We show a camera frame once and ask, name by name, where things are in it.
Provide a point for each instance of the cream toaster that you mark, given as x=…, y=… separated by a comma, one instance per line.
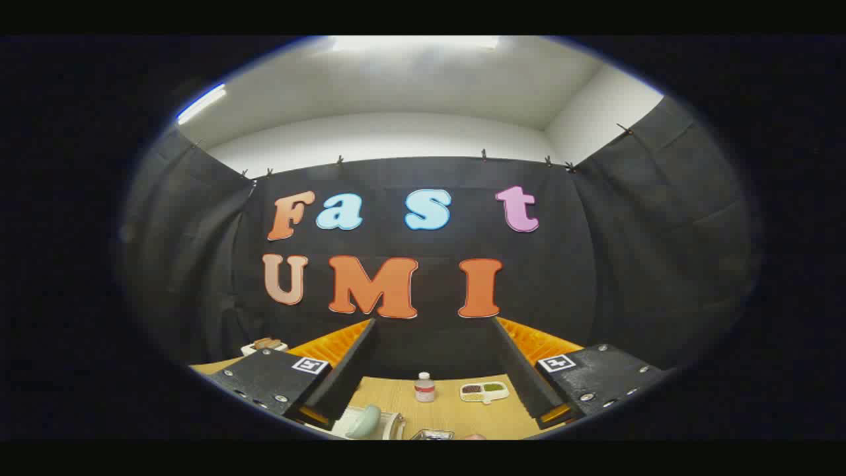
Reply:
x=250, y=350

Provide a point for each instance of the light green plate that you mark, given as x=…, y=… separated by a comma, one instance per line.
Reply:
x=363, y=422

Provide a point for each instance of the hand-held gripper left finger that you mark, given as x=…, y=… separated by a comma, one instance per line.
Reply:
x=344, y=377

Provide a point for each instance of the long ceiling light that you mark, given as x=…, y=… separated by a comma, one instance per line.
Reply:
x=413, y=42

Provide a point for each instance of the toast slice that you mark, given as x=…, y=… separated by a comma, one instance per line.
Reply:
x=267, y=343

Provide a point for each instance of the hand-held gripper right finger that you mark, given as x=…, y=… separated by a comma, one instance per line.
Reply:
x=522, y=377

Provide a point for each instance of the white divided snack tray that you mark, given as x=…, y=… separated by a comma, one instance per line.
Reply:
x=484, y=392

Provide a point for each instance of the clear bottle with red label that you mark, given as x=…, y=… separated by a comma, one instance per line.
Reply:
x=424, y=389

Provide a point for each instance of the small metal mesh basket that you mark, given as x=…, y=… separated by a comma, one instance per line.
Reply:
x=431, y=435

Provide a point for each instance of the row of cloth clips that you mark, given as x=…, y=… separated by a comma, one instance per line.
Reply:
x=484, y=155

